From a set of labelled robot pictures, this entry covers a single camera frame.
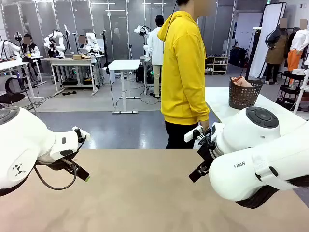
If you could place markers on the small white standing desk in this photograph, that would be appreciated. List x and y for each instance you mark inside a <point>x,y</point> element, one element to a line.
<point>124,64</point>

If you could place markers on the stand with tilted tablet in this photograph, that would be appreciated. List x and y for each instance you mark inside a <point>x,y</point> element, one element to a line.
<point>67,31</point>

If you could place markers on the brown cardboard box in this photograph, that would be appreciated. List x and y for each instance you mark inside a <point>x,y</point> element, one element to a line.
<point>80,57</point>

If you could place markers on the black tripod stand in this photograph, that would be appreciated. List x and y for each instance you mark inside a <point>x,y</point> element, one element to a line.
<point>104,48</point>

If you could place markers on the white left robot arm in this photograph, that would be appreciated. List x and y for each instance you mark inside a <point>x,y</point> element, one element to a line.
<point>24,140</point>

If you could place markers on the black power strip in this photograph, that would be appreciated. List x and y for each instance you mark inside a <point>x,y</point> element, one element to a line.
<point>69,93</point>

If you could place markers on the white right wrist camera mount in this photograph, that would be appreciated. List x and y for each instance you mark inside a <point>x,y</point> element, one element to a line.
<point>190,135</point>

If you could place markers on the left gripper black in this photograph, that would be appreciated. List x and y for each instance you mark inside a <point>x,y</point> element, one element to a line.
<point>55,163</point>

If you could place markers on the grey framed workbench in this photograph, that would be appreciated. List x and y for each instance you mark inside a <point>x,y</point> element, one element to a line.
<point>72,62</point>

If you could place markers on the wooden shoe rack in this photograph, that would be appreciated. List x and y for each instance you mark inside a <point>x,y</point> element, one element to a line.
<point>217,65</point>

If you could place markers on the person in white coat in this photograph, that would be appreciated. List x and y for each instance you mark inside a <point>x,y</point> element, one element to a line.
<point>155,46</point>

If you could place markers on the person in yellow hoodie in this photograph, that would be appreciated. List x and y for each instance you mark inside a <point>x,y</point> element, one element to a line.
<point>181,72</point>

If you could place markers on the dark perforated plastic basket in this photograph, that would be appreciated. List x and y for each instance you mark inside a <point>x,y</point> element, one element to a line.
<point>243,96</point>

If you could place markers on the tall white reflector panel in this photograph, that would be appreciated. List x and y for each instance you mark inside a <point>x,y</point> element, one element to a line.
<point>268,36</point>

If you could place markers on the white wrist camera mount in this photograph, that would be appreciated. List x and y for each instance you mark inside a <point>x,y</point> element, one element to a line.
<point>82,135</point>
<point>190,135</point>

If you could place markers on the mannequin with orange trousers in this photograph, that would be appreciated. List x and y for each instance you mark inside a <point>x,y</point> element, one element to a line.
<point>295,55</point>

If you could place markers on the dark suitcase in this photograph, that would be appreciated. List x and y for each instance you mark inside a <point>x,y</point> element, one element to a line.
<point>237,56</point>

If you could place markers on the white side table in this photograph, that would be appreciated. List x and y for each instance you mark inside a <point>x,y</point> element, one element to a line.
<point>217,101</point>

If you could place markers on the white robot arm on stand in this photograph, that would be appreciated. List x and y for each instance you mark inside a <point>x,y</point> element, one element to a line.
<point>142,30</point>

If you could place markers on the person's right hand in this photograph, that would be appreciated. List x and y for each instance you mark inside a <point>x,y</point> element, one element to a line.
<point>205,125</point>

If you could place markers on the black office chair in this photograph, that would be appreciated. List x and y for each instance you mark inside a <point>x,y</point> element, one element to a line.
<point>14,89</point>

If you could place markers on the pink terry towel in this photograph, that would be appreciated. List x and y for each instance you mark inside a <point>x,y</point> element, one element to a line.
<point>241,81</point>

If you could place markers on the seated person in black vest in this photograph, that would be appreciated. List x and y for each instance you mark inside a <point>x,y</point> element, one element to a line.
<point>30,47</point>

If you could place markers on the white long desk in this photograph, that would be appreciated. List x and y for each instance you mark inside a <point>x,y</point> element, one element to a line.
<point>14,64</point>

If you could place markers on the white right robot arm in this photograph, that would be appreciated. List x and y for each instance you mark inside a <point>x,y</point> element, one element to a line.
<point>260,154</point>

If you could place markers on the black rolling cart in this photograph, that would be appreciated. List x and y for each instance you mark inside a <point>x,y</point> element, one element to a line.
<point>288,91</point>

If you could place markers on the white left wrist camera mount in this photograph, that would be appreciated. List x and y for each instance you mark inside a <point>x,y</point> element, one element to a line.
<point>82,135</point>

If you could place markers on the person's right forearm yellow sleeve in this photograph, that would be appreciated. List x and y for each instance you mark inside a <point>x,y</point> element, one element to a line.
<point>199,106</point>

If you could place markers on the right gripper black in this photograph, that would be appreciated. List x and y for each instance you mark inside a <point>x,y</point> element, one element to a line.
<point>208,152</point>

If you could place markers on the white metal rack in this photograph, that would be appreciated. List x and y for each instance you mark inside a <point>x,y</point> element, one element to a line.
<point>304,91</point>

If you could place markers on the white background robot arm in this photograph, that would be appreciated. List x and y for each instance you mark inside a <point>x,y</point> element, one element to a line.
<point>93,41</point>
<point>56,36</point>
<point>10,47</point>

